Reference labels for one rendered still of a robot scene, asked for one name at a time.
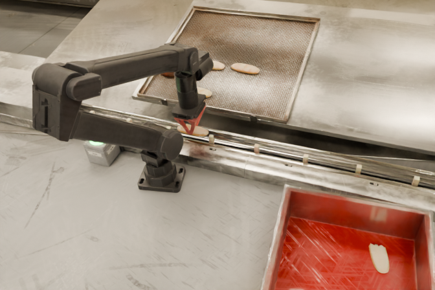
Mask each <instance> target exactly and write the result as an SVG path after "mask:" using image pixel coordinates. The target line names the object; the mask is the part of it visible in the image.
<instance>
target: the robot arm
mask: <svg viewBox="0 0 435 290"><path fill-rule="evenodd" d="M213 67H214V63H213V61H212V58H211V57H210V55H209V52H205V51H202V50H198V49H197V48H196V47H191V46H188V45H184V44H181V43H176V42H169V43H165V44H164V45H161V46H159V47H157V48H155V49H150V50H143V51H138V52H132V53H128V54H121V55H117V56H111V57H106V58H100V59H96V60H88V61H70V62H67V63H66V64H64V63H61V62H58V63H44V64H42V65H40V66H38V67H36V68H35V69H34V70H33V72H32V82H33V84H32V127H33V129H36V130H39V131H41V132H43V133H46V134H48V135H50V136H52V137H54V138H56V139H58V140H60V141H64V142H68V141H69V139H80V140H88V141H92V142H100V143H104V144H112V145H117V146H124V147H129V148H136V149H141V150H142V151H141V153H140V154H141V157H142V161H144V162H145V163H146V165H145V166H144V169H143V171H142V173H141V175H140V178H139V181H138V183H137V185H138V188H139V190H150V191H158V192H172V193H178V192H180V190H181V186H182V183H183V180H184V176H185V173H186V170H185V167H184V166H176V165H175V164H174V163H173V160H174V159H176V158H177V157H178V155H179V154H180V152H181V150H182V148H183V141H184V140H183V136H182V134H181V133H179V132H178V131H175V130H172V129H168V128H164V127H162V126H159V125H157V124H154V123H152V122H145V123H143V125H139V124H134V123H131V122H126V121H123V120H119V119H115V118H110V117H105V116H102V115H97V114H94V113H90V112H86V111H82V110H80V106H81V104H82V101H83V100H87V99H90V98H94V97H97V96H100V95H101V92H102V90H103V89H106V88H109V87H113V86H116V85H121V84H125V83H128V82H132V81H135V80H140V79H143V78H147V77H150V76H155V75H158V74H162V73H173V72H174V77H175V85H176V89H177V97H178V103H177V104H176V106H175V107H174V108H173V110H172V116H173V117H174V119H175V120H176V121H177V122H178V123H179V124H180V125H181V126H182V127H183V128H184V130H185V131H186V132H187V134H190V135H192V134H193V132H194V129H195V126H198V124H199V121H200V119H201V117H202V114H203V112H204V110H205V107H206V103H205V102H203V101H204V100H205V99H206V95H203V94H199V93H198V92H197V82H196V81H200V80H201V79H202V78H203V77H204V76H205V75H206V74H208V73H209V72H210V71H211V70H212V69H213ZM184 121H187V122H189V123H190V124H191V128H190V130H189V129H188V127H187V126H186V124H185V123H184Z"/></svg>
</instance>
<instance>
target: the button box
mask: <svg viewBox="0 0 435 290"><path fill-rule="evenodd" d="M83 145H84V149H85V152H86V154H87V157H88V159H89V162H91V163H95V164H99V165H102V166H107V167H109V166H110V165H111V163H112V162H113V161H114V160H115V159H116V157H117V156H118V154H119V153H120V152H121V151H122V152H124V150H123V147H122V146H117V145H112V144H104V143H103V144H100V145H93V144H91V143H90V142H89V141H88V140H87V141H85V142H84V143H83Z"/></svg>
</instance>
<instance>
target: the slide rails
mask: <svg viewBox="0 0 435 290"><path fill-rule="evenodd" d="M80 110H82V111H86V112H90V111H95V110H92V109H86V108H82V107H81V108H80ZM95 114H97V115H102V116H105V117H110V118H115V119H119V120H123V121H126V120H127V119H128V118H130V117H124V116H120V115H114V114H111V113H105V112H101V111H95ZM131 119H132V123H134V124H139V125H143V123H145V122H149V121H146V120H140V119H136V118H131ZM152 123H154V124H157V125H159V126H162V127H164V128H166V127H167V126H169V125H166V124H160V123H156V122H152ZM171 127H172V130H175V131H178V129H177V127H175V126H171ZM178 132H179V133H181V132H180V131H178ZM182 134H185V135H189V134H186V133H182ZM209 135H213V136H214V140H216V141H220V142H225V143H229V144H235V145H238V146H244V147H248V148H254V145H255V144H258V143H255V142H249V141H245V140H239V139H233V138H230V137H224V136H220V135H214V134H210V133H208V135H206V136H202V137H201V136H195V135H191V136H195V137H201V138H204V139H208V137H209ZM183 140H188V141H192V142H197V143H201V144H206V145H210V146H215V147H219V148H225V149H228V150H234V151H240V152H243V153H249V154H253V155H258V156H262V157H268V158H271V159H277V160H280V161H286V162H291V163H295V164H301V165H304V166H310V167H314V168H320V169H323V170H329V171H333V172H338V173H344V174H347V175H353V176H356V177H362V178H366V179H371V180H375V181H381V182H384V183H390V184H396V185H399V186H405V187H409V188H414V189H418V190H423V191H427V192H432V193H435V190H432V189H428V188H422V187H419V186H413V185H409V184H404V183H398V182H395V181H389V180H385V179H380V178H376V177H370V176H367V175H361V174H357V173H351V172H345V171H342V170H336V169H333V168H327V167H323V166H317V165H314V164H308V163H304V162H299V161H293V160H289V159H284V158H280V157H275V156H271V155H265V154H262V153H256V152H252V151H247V150H241V149H237V148H231V147H228V146H222V145H219V144H213V143H209V142H203V141H200V140H194V139H188V138H184V137H183ZM259 145H260V150H263V151H269V152H273V153H279V154H282V155H288V156H292V157H298V158H301V159H303V156H304V154H308V155H309V158H308V160H311V161H317V162H322V163H326V164H332V165H335V166H341V167H345V168H351V169H354V170H356V167H357V163H354V162H348V161H342V160H338V159H332V158H329V157H323V156H319V155H313V154H309V153H303V152H299V151H293V150H288V149H284V148H278V147H274V146H268V145H264V144H259ZM359 165H362V169H361V171H364V172H370V173H375V174H379V175H385V176H389V177H394V178H398V179H404V180H407V181H413V179H414V176H417V177H419V183H423V184H428V185H432V186H435V179H431V178H428V177H422V176H418V175H412V174H409V173H403V172H397V171H393V170H387V169H383V168H377V167H373V166H367V165H363V164H359Z"/></svg>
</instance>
